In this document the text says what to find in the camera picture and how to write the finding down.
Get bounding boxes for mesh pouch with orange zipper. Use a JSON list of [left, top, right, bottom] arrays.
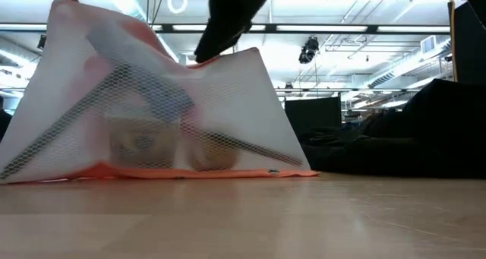
[[0, 0, 320, 185]]

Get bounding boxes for blue snack bar wrapper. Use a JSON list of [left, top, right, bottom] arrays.
[[87, 25, 195, 118]]

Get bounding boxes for gold patterned round tin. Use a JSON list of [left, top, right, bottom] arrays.
[[188, 135, 241, 172]]

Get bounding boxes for black backpack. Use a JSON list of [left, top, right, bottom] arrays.
[[298, 78, 486, 179]]

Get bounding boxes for black partition panel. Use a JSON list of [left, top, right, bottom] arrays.
[[284, 96, 342, 134]]

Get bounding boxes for black partition with yellow edge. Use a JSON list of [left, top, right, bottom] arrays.
[[447, 0, 486, 84]]

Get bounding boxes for hanging thin cables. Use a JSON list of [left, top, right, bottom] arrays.
[[146, 0, 169, 24]]

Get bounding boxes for black overhead frame bar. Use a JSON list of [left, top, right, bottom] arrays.
[[0, 22, 451, 35]]

